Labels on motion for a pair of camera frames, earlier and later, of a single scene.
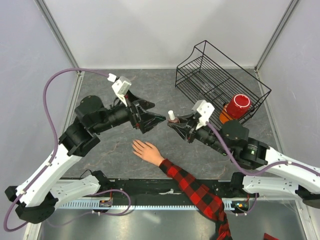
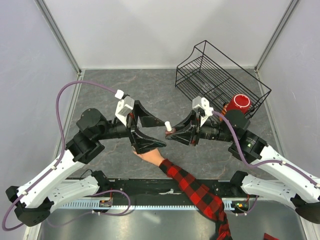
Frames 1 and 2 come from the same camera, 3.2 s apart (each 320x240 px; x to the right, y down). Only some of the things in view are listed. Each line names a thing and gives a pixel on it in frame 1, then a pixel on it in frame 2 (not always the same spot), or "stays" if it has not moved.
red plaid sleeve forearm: (211, 205) stays
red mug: (238, 106) stays
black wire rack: (207, 74) stays
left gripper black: (146, 120) → (143, 143)
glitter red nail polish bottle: (176, 121) → (173, 131)
